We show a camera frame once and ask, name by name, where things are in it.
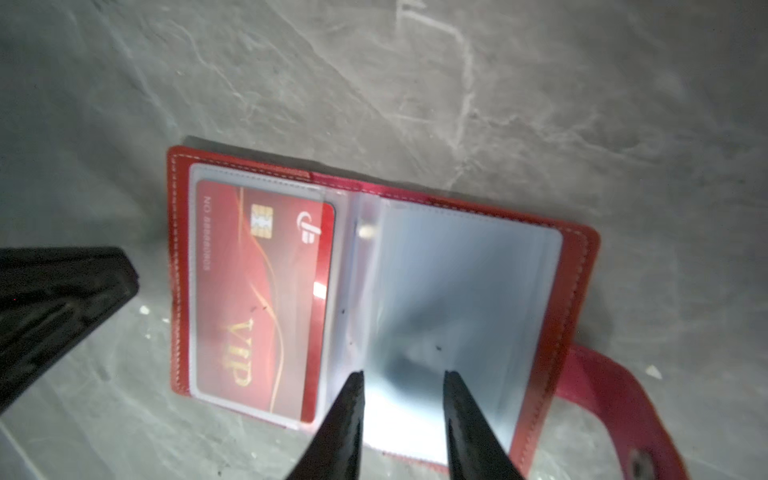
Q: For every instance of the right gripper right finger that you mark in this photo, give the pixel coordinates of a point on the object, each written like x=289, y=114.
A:
x=473, y=451

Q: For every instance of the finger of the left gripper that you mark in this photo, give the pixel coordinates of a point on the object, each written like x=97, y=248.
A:
x=51, y=300

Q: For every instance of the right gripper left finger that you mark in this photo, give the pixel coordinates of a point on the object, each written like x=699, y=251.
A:
x=336, y=448

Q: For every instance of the red card holder wallet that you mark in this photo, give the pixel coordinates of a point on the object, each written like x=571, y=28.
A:
x=421, y=284

